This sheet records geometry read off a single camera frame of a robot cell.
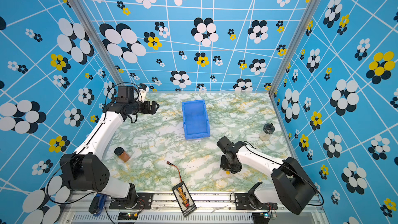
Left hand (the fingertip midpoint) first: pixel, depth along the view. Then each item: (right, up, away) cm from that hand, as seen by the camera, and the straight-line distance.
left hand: (152, 102), depth 85 cm
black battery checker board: (+19, -46, -12) cm, 51 cm away
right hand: (+41, -36, 0) cm, 55 cm away
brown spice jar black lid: (-15, -27, -4) cm, 31 cm away
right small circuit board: (+54, -53, -14) cm, 77 cm away
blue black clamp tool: (-21, -48, -14) cm, 54 cm away
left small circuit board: (-7, -54, -13) cm, 56 cm away
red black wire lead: (+9, -34, +1) cm, 35 cm away
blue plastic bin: (+23, -11, +20) cm, 33 cm away
